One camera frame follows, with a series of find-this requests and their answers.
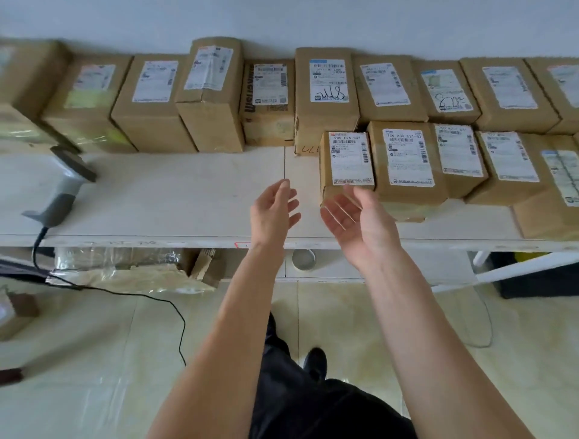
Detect white table frame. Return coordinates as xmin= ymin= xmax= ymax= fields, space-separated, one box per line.
xmin=430 ymin=250 xmax=579 ymax=295

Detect black shoe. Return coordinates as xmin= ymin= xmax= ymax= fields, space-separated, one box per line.
xmin=302 ymin=347 xmax=327 ymax=383

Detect rows of labelled cardboard parcels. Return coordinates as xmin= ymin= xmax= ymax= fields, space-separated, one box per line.
xmin=0 ymin=36 xmax=579 ymax=241

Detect torn cardboard piece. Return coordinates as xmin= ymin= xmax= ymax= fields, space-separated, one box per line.
xmin=190 ymin=248 xmax=223 ymax=289

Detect person's right hand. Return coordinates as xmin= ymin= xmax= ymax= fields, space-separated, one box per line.
xmin=320 ymin=185 xmax=402 ymax=271

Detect black scanner cable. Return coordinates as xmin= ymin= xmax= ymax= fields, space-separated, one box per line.
xmin=32 ymin=226 xmax=187 ymax=367

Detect black trousers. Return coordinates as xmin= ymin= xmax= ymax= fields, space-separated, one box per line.
xmin=248 ymin=312 xmax=418 ymax=439

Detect grey handheld barcode scanner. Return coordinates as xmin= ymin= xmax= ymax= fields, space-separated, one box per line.
xmin=22 ymin=146 xmax=98 ymax=227

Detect person's right forearm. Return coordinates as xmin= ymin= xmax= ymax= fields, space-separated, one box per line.
xmin=349 ymin=252 xmax=537 ymax=439

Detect thin white cable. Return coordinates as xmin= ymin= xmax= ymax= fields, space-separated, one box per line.
xmin=433 ymin=289 xmax=494 ymax=349

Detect black storage bin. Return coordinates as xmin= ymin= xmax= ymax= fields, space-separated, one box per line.
xmin=491 ymin=251 xmax=579 ymax=299

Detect small brown cardboard box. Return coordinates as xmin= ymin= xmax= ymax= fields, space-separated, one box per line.
xmin=0 ymin=289 xmax=41 ymax=343

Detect person's left hand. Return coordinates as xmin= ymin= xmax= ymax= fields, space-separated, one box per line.
xmin=250 ymin=178 xmax=302 ymax=250

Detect white tape roll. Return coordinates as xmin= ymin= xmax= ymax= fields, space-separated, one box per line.
xmin=291 ymin=249 xmax=318 ymax=272

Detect person's left forearm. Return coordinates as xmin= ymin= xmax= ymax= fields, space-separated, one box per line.
xmin=146 ymin=243 xmax=286 ymax=439

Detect clear plastic wrapped package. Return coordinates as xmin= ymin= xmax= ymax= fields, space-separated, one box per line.
xmin=47 ymin=247 xmax=213 ymax=295

